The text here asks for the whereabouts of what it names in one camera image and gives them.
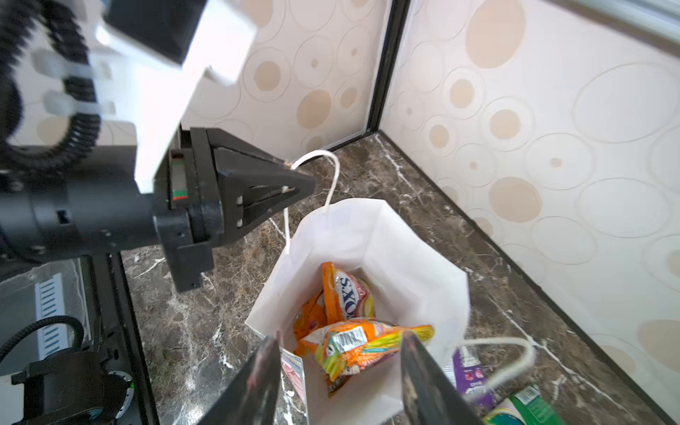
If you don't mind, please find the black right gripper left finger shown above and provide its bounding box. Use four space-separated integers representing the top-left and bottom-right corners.
198 331 283 425

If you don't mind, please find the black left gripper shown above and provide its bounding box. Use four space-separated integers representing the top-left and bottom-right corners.
152 127 316 292

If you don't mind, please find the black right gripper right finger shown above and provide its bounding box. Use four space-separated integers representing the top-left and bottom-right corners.
400 331 483 425

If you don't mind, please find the small purple candy bag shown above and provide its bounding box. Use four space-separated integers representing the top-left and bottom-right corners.
443 346 487 396

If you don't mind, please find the green snack bag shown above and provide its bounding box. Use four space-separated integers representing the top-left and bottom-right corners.
483 384 567 425

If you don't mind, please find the orange snack bag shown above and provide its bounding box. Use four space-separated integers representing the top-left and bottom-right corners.
292 290 328 357
299 318 435 382

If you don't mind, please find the white paper bag colourful print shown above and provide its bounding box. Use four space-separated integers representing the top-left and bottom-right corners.
246 198 470 424

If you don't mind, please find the red fruits candy bag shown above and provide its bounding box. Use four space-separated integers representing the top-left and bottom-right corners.
322 262 375 324

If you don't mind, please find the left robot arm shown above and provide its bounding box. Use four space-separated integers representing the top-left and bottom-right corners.
1 127 316 292

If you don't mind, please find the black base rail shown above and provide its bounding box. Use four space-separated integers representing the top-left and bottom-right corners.
0 253 160 425

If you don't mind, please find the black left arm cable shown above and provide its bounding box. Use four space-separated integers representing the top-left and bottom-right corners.
0 0 102 171

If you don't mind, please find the black vertical frame post left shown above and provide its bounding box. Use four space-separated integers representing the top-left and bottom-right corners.
324 0 412 152

